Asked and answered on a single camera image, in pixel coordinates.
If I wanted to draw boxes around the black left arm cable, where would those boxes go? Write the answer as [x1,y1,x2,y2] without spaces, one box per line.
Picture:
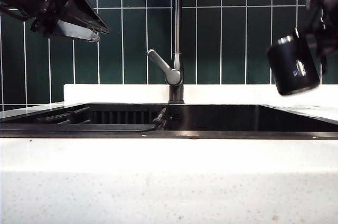
[0,3,30,22]

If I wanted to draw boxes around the black steel-rimmed mug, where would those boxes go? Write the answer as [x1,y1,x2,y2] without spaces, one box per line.
[266,35,328,96]

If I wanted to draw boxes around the black slatted sink basket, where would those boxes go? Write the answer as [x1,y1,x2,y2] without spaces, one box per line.
[89,110,162,125]

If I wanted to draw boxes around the black roll-up drying rack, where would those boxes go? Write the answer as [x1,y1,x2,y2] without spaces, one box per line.
[0,107,168,132]

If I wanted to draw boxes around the black steel sink basin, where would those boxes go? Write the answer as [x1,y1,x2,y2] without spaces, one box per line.
[0,102,338,139]

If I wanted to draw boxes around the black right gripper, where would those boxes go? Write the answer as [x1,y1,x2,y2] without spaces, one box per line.
[293,0,338,57]

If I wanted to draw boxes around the dark metal kitchen faucet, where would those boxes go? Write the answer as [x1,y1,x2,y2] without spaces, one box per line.
[147,0,185,105]

